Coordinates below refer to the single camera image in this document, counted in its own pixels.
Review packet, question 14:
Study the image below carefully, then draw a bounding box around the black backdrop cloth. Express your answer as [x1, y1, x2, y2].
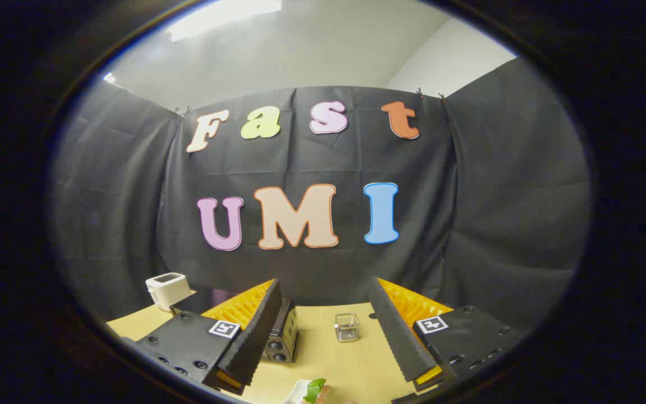
[48, 56, 593, 333]

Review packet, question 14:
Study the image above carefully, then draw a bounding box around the clear square holder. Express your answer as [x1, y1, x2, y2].
[334, 313, 361, 343]

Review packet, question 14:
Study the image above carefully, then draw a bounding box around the white bread toaster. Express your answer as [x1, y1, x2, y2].
[145, 273, 192, 312]

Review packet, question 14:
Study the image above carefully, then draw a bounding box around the black toaster oven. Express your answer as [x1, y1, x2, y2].
[170, 287, 300, 364]

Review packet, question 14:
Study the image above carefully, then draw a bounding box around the lettuce bread sandwich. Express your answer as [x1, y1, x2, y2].
[302, 378, 357, 404]

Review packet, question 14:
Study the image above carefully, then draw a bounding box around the white plate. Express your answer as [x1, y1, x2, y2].
[283, 380, 311, 404]

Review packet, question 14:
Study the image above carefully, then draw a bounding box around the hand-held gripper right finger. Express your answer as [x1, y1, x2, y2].
[369, 277, 525, 393]

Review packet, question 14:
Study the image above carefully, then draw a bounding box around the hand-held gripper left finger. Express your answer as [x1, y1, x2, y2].
[123, 279, 283, 396]

